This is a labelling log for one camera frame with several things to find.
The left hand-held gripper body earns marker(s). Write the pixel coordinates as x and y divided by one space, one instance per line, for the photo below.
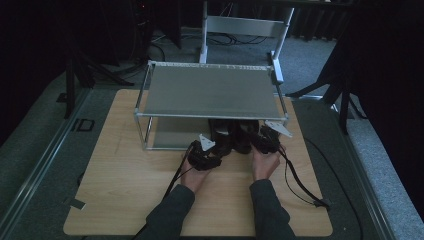
203 160

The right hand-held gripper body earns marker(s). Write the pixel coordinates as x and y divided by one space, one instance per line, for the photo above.
268 143

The two-tier metal shoe rack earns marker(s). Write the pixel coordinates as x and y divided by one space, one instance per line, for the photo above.
210 90

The person's left hand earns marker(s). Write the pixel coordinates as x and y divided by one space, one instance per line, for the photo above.
195 178

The person's right hand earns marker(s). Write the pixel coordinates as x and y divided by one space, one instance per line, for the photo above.
265 165

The black tripod stand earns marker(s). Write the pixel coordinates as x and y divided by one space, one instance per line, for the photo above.
343 100
70 86

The white metal stand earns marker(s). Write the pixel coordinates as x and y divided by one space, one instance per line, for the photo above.
245 26

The grey tape piece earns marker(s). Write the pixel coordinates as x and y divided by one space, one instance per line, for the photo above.
75 203

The dark equipment with red light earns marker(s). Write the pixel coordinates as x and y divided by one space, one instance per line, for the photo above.
142 30

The aluminium floor rail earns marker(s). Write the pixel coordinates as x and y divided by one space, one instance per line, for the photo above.
366 186
43 153

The black rectangular floor frame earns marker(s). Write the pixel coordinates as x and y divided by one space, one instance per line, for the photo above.
83 125

